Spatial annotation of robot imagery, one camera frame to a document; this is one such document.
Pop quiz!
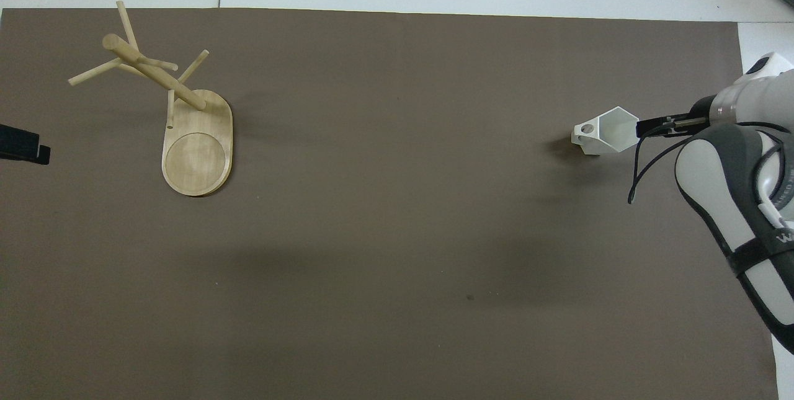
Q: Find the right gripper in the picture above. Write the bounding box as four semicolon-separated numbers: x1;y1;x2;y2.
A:
669;96;716;138

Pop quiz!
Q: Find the black cable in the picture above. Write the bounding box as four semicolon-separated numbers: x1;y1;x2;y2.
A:
628;122;693;205

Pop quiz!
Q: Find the wooden cup rack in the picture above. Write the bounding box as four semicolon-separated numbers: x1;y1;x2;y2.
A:
68;1;234;197

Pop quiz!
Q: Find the white faceted cup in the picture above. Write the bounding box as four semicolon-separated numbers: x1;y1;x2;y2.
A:
571;106;640;158

